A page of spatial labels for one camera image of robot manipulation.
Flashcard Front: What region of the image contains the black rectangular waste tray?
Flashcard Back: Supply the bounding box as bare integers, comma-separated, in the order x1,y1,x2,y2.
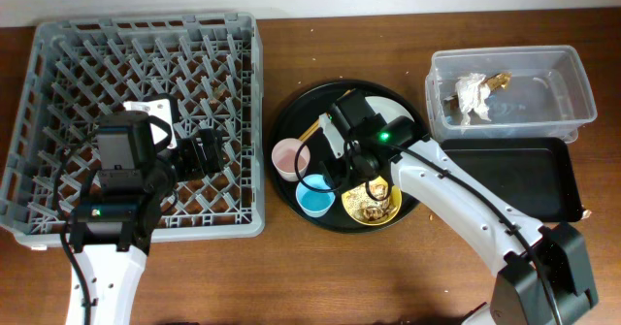
441,138,584,223

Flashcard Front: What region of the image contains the grey round plate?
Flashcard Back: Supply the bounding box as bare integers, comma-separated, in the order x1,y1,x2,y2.
365,96,414,124

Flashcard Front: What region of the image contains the pink plastic cup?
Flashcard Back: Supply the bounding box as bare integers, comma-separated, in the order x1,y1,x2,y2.
272,138,311,181

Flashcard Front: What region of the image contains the grey plastic dishwasher rack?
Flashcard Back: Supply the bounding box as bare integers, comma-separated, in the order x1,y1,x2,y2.
1,13,266,250

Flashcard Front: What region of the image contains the brown gold snack wrapper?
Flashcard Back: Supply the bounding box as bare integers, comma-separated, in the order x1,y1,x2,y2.
442,72,512,110

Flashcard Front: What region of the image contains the yellow bowl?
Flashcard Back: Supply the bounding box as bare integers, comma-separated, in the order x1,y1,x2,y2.
341,177,403,226

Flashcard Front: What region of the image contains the food scraps and rice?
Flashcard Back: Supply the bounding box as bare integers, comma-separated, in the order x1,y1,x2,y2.
346,183,395,223

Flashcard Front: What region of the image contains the blue plastic cup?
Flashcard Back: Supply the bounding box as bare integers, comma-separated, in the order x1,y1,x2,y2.
295,174,336,218

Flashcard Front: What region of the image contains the wooden chopstick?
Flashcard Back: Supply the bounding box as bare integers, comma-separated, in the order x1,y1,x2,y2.
298,89,351,143

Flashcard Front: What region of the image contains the round black serving tray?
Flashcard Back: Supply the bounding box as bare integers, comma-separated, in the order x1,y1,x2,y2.
265,80,425,234

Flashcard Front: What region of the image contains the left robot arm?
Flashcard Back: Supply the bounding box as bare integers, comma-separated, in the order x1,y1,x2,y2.
60,97,224,324

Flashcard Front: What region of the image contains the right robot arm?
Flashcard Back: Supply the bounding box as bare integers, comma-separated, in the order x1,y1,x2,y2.
317,91,599,325

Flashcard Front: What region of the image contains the clear plastic waste bin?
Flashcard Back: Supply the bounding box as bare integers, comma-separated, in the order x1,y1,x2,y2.
425,46,598,143

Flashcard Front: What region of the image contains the white napkin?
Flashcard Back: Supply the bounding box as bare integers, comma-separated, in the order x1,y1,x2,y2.
455,73,491,126

